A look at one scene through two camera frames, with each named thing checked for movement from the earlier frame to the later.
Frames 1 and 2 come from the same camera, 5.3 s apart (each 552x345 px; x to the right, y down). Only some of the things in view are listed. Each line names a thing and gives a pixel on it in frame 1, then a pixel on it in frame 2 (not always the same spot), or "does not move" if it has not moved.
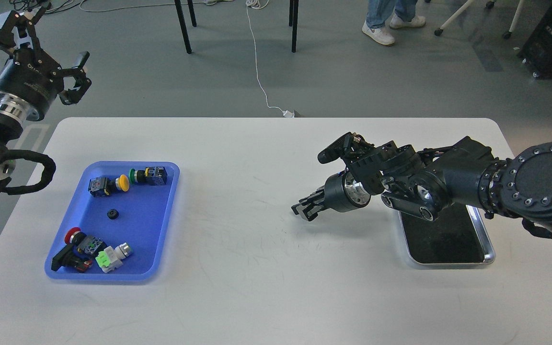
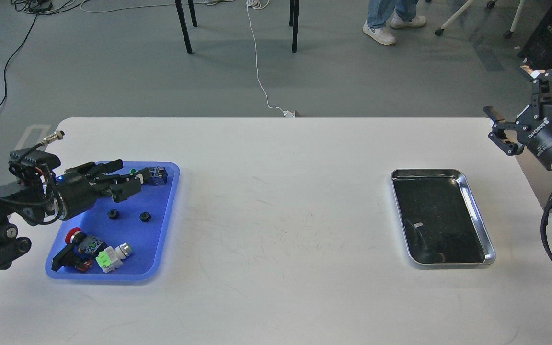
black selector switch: (67, 257) does not move
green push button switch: (154, 176) does not move
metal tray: (456, 236) does not move
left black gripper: (29, 74) → (80, 191)
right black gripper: (341, 192) → (547, 133)
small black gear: (113, 213) does not move
